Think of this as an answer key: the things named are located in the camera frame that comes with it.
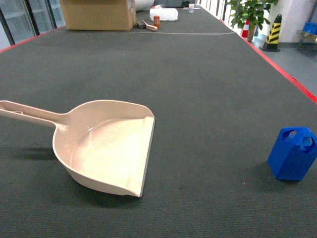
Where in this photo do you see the large cardboard box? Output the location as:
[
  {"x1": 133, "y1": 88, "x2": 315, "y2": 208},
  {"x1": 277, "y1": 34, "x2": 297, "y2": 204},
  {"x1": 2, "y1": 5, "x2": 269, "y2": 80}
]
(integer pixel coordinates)
[{"x1": 60, "y1": 0, "x2": 137, "y2": 31}]

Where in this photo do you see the white foam block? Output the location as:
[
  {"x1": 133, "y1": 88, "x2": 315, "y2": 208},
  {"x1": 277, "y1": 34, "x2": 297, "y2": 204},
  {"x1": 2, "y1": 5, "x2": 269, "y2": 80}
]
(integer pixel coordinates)
[{"x1": 149, "y1": 8, "x2": 178, "y2": 21}]

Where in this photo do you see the orange can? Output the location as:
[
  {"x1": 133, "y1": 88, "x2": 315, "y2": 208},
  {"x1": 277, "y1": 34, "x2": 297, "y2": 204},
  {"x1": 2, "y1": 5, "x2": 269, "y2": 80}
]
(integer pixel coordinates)
[{"x1": 154, "y1": 15, "x2": 160, "y2": 29}]

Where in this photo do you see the beige plastic dustpan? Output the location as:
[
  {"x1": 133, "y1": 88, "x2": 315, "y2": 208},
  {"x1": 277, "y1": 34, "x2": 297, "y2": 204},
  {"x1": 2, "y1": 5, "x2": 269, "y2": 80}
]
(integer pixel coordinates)
[{"x1": 0, "y1": 100, "x2": 155, "y2": 197}]

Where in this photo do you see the red white traffic cone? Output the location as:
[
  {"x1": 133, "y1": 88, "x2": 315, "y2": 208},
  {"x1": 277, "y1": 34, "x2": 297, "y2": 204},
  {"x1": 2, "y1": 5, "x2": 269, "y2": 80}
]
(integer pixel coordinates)
[{"x1": 241, "y1": 19, "x2": 250, "y2": 39}]

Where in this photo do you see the green potted plant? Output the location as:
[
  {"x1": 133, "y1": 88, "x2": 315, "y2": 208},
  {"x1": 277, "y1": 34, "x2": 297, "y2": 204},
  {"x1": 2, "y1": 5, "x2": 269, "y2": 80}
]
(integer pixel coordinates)
[{"x1": 226, "y1": 0, "x2": 279, "y2": 42}]

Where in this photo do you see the blue plastic block part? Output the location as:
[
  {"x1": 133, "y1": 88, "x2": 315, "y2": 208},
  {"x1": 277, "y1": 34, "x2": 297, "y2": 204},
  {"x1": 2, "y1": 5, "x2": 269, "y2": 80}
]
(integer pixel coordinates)
[{"x1": 267, "y1": 126, "x2": 317, "y2": 181}]

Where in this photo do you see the small hand brush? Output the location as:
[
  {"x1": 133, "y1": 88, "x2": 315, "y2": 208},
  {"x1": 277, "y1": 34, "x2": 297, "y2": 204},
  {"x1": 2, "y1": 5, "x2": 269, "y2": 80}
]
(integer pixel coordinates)
[{"x1": 137, "y1": 20, "x2": 158, "y2": 31}]

